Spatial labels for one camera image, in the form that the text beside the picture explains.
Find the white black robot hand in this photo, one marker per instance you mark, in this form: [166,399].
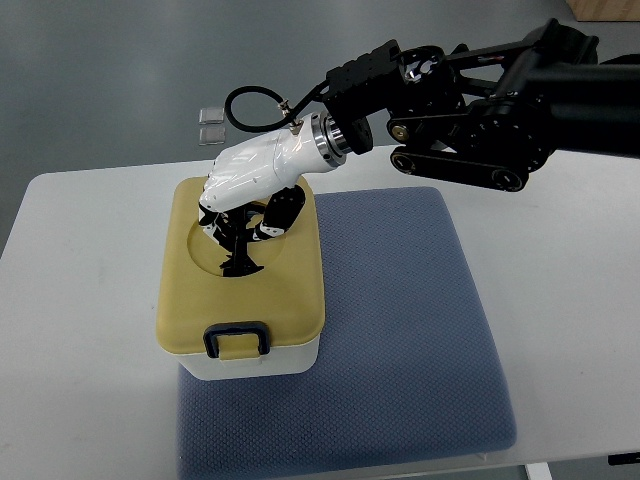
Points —
[266,167]

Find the yellow storage box lid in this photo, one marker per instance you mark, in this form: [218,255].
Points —
[286,295]

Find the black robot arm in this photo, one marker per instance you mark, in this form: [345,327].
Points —
[487,117]

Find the white storage box base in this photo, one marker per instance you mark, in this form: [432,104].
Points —
[239,358]

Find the upper silver floor plate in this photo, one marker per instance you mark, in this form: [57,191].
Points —
[211,115]

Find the blue grey fabric mat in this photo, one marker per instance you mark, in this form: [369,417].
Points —
[407,368]

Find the wooden furniture corner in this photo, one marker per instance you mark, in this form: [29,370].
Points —
[605,10]

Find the white table leg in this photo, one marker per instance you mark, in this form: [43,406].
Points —
[538,471]

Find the black clamp at table edge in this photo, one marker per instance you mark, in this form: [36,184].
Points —
[624,459]

